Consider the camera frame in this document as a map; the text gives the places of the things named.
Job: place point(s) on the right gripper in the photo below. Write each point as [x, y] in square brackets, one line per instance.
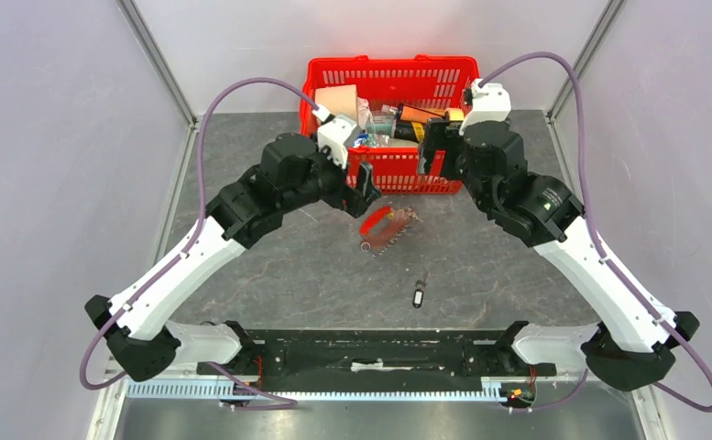
[443, 134]

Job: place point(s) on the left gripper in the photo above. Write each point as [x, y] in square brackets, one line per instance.
[354, 200]

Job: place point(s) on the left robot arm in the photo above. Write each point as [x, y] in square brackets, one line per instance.
[292, 173]

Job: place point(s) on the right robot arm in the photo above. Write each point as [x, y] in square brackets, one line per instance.
[628, 348]

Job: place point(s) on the yellow masking tape roll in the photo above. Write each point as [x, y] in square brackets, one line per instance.
[454, 114]

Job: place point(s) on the red plastic basket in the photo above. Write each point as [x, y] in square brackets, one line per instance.
[424, 81]

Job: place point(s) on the snack packets in basket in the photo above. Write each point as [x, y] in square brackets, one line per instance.
[377, 127]

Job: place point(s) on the beige paper roll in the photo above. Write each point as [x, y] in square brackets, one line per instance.
[339, 100]

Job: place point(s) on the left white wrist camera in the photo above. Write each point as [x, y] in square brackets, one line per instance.
[335, 135]

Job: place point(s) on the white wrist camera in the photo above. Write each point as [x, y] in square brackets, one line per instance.
[335, 135]
[489, 101]

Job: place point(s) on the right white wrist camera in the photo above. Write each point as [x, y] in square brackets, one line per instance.
[489, 101]

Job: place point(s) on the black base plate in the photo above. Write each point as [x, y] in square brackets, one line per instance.
[357, 360]

